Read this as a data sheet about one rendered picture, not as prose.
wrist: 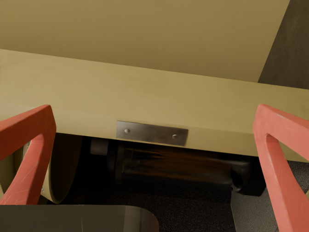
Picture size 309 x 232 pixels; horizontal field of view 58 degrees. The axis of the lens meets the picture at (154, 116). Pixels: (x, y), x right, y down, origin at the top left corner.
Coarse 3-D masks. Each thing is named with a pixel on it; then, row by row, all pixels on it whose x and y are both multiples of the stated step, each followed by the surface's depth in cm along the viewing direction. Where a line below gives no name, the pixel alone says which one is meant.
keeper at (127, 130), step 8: (120, 128) 28; (128, 128) 28; (136, 128) 27; (144, 128) 27; (152, 128) 27; (160, 128) 27; (168, 128) 27; (176, 128) 27; (120, 136) 28; (128, 136) 28; (136, 136) 28; (144, 136) 28; (152, 136) 28; (160, 136) 28; (168, 136) 28; (176, 136) 28; (184, 136) 28; (176, 144) 28
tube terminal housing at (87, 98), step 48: (0, 96) 27; (48, 96) 28; (96, 96) 29; (144, 96) 30; (192, 96) 32; (240, 96) 33; (288, 96) 34; (192, 144) 29; (240, 144) 28; (0, 192) 35
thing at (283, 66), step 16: (304, 0) 52; (288, 16) 57; (304, 16) 51; (288, 32) 56; (304, 32) 50; (272, 48) 63; (288, 48) 55; (304, 48) 50; (272, 64) 62; (288, 64) 55; (304, 64) 49; (272, 80) 61; (288, 80) 54; (304, 80) 48
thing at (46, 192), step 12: (60, 144) 49; (72, 144) 50; (60, 156) 49; (72, 156) 50; (48, 168) 34; (60, 168) 48; (72, 168) 49; (48, 180) 35; (60, 180) 46; (72, 180) 48; (48, 192) 36; (60, 192) 44
